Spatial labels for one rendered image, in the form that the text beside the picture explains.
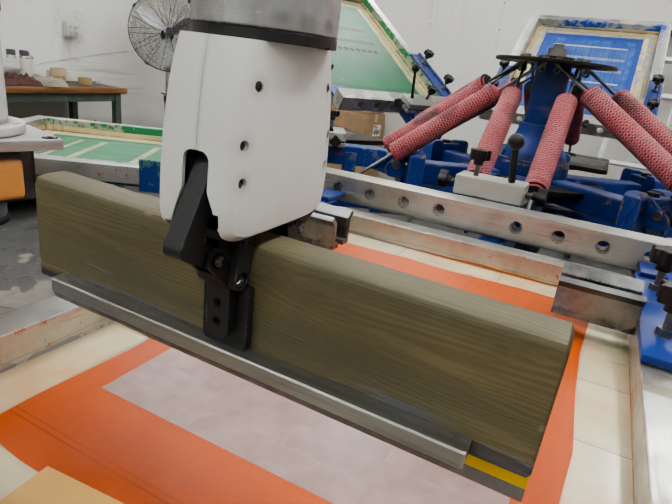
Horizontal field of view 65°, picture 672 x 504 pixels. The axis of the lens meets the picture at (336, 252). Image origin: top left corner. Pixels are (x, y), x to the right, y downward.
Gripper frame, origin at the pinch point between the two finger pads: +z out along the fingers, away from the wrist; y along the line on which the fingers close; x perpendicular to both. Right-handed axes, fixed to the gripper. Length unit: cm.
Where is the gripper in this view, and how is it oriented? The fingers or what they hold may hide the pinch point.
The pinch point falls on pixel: (247, 300)
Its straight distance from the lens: 33.1
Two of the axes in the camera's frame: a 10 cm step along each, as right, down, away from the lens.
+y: -4.6, 2.6, -8.5
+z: -1.2, 9.3, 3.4
